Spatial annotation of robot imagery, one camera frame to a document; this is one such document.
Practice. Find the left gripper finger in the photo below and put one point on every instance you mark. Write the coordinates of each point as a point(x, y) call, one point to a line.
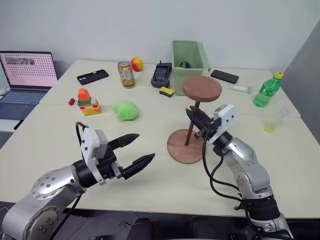
point(140, 165)
point(125, 140)

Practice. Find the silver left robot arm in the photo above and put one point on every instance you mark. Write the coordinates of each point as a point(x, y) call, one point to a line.
point(42, 197)

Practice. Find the wooden pole with round top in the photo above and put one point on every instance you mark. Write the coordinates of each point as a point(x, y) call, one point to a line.
point(202, 88)

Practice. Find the white object beside laptop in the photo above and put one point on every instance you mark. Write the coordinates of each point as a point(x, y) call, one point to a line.
point(4, 90)

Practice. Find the red yellow toy peach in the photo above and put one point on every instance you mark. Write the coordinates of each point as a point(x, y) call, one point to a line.
point(136, 64)

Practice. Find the plain black smartphone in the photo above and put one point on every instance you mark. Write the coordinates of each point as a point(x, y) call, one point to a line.
point(224, 76)

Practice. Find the green plush toy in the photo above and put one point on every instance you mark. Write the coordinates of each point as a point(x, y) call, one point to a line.
point(126, 110)

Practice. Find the open laptop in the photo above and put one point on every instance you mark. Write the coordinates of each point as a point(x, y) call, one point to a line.
point(27, 75)

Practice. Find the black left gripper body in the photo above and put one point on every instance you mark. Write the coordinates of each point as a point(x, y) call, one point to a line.
point(110, 167)

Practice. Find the round wooden base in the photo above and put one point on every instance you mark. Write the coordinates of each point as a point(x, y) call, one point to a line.
point(180, 150)

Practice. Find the colourful toy block stack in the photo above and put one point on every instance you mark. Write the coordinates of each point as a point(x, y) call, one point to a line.
point(88, 103)

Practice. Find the black perforated mat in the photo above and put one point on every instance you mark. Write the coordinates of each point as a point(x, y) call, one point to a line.
point(5, 138)

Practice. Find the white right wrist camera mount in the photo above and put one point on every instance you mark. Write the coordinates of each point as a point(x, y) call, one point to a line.
point(226, 117)

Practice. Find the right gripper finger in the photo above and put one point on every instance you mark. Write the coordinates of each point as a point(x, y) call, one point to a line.
point(196, 123)
point(197, 116)

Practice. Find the dark rounded shape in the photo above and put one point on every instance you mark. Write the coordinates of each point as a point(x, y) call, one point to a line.
point(141, 228)

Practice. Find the clear tube with teal cap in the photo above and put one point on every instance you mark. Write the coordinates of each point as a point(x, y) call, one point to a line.
point(240, 88)

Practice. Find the green soda bottle yellow cap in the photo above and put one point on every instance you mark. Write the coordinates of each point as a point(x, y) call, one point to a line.
point(267, 91)

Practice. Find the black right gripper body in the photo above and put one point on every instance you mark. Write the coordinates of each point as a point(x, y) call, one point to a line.
point(208, 127)

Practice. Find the green black item in bin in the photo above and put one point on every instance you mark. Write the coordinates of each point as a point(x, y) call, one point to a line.
point(184, 64)

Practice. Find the yellow green drink can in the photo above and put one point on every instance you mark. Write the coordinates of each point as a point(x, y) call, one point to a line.
point(126, 75)

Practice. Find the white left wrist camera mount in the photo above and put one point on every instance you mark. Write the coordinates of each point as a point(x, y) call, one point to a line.
point(91, 147)

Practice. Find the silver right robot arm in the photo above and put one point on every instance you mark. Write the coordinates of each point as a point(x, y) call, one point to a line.
point(250, 165)

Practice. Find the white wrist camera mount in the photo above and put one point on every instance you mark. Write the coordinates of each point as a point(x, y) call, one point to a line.
point(226, 117)
point(91, 147)

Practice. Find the grey partition panel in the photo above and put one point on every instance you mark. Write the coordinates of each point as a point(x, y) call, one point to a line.
point(305, 87)

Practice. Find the clear tube yellow liquid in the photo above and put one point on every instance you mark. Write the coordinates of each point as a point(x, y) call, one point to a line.
point(271, 125)

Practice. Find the small red block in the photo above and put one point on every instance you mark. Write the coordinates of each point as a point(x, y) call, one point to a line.
point(72, 101)

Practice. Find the yellow black sponge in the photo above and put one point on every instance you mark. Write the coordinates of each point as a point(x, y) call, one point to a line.
point(166, 91)

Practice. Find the light green plastic bin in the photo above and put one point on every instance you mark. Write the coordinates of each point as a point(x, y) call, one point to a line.
point(190, 75)

